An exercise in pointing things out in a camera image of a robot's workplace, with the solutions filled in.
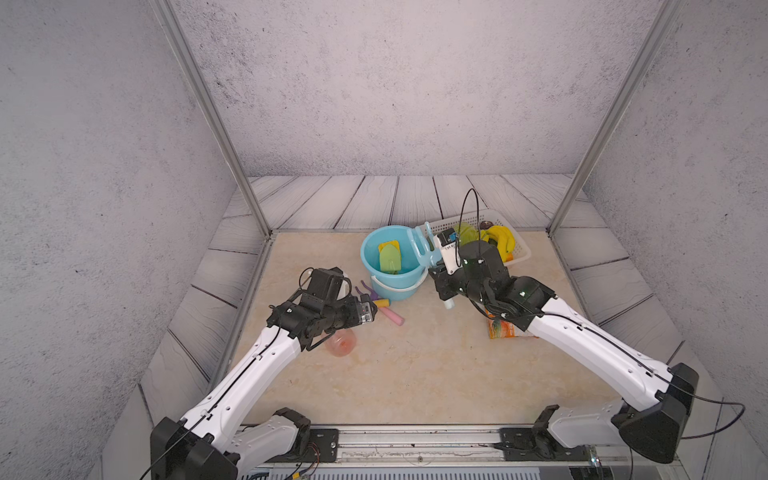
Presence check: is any green shovel wooden handle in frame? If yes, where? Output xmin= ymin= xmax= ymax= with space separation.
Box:
xmin=379 ymin=251 xmax=402 ymax=275

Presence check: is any light blue fork white handle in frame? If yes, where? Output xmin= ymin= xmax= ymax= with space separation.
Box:
xmin=407 ymin=222 xmax=457 ymax=310

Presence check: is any yellow shovel blue-tipped handle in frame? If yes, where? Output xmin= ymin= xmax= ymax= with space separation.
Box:
xmin=378 ymin=240 xmax=400 ymax=255

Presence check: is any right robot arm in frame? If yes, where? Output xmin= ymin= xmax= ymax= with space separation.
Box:
xmin=429 ymin=234 xmax=699 ymax=464

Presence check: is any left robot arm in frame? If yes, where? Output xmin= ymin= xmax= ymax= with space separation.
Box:
xmin=143 ymin=267 xmax=377 ymax=479

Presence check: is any pink spray bottle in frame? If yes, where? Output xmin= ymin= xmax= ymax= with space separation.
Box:
xmin=325 ymin=329 xmax=357 ymax=357

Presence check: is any yellow banana bunch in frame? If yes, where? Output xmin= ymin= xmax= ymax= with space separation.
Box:
xmin=480 ymin=225 xmax=517 ymax=263

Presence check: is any green cabbage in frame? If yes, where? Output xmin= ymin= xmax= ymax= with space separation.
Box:
xmin=454 ymin=222 xmax=481 ymax=245

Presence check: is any white plastic basket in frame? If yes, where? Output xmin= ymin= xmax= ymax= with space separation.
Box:
xmin=429 ymin=209 xmax=531 ymax=267

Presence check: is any orange seed packet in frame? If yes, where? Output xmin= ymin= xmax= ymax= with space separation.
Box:
xmin=487 ymin=318 xmax=534 ymax=340

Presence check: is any light blue plastic bucket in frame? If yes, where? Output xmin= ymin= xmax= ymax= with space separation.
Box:
xmin=360 ymin=225 xmax=427 ymax=301

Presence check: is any purple rake pink handle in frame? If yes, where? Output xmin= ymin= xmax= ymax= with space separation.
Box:
xmin=355 ymin=281 xmax=405 ymax=326

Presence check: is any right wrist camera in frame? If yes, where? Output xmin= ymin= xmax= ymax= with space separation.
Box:
xmin=435 ymin=227 xmax=461 ymax=275

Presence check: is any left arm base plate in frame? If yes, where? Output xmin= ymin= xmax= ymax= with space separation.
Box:
xmin=285 ymin=427 xmax=340 ymax=464

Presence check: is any aluminium front rail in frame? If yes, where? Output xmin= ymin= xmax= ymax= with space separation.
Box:
xmin=157 ymin=423 xmax=691 ymax=480

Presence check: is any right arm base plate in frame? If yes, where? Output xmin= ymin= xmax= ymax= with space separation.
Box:
xmin=492 ymin=427 xmax=591 ymax=462

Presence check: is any right aluminium frame post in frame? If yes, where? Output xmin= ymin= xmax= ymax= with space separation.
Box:
xmin=546 ymin=0 xmax=683 ymax=238

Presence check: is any aluminium frame post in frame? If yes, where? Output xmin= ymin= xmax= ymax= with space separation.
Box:
xmin=151 ymin=0 xmax=272 ymax=237
xmin=546 ymin=0 xmax=683 ymax=238

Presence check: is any left aluminium frame post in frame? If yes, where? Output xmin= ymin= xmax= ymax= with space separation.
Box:
xmin=151 ymin=0 xmax=272 ymax=237

